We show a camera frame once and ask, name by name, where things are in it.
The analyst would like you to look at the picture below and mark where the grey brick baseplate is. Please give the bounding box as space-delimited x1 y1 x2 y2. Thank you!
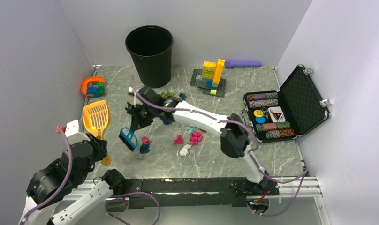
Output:
190 68 227 98

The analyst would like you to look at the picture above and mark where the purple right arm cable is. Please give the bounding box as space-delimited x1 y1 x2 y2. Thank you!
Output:
129 77 310 218

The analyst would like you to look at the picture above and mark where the black poker chip case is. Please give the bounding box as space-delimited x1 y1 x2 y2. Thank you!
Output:
243 65 331 143

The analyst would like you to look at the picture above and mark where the dark blue front scrap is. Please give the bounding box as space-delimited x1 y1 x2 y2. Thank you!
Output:
139 143 150 154

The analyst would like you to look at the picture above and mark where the large green paper scrap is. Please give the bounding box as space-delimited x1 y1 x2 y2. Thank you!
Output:
160 90 175 99

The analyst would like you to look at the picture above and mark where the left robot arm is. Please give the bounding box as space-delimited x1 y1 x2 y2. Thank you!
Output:
19 133 128 225

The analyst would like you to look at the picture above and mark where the yellow blue brick tower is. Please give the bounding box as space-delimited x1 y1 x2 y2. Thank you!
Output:
202 59 225 90

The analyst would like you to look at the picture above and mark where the black plastic trash bin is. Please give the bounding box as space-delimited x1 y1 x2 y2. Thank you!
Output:
125 25 174 88

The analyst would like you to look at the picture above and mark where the purple cylindrical handle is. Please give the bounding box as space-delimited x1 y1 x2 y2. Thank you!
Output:
225 60 262 68

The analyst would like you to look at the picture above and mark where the black paper scrap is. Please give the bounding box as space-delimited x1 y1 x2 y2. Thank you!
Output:
125 104 133 115

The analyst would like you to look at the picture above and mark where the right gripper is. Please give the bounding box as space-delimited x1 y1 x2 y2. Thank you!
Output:
130 102 157 131

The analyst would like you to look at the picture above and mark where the orange slotted scoop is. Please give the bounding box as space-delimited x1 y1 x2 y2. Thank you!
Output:
82 100 112 166

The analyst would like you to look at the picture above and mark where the light blue paper scrap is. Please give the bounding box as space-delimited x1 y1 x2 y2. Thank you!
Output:
187 126 197 135

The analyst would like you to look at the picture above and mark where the large magenta paper scrap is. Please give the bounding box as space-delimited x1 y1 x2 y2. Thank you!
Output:
190 131 203 145

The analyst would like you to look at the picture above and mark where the pink scrap near front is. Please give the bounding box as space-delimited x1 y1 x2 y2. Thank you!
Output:
141 136 152 144

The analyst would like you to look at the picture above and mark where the small magenta paper scrap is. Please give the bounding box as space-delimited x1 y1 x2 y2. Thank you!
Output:
173 135 183 145

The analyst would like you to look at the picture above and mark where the blue hand brush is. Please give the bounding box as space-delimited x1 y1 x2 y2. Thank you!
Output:
119 127 138 151

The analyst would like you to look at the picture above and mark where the orange holder with bricks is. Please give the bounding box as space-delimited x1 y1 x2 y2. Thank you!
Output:
81 76 106 98

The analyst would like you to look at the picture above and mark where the white paper scrap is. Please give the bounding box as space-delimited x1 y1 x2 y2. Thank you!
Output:
176 144 192 156

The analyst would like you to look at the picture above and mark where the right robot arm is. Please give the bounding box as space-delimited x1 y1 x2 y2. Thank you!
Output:
124 86 268 195

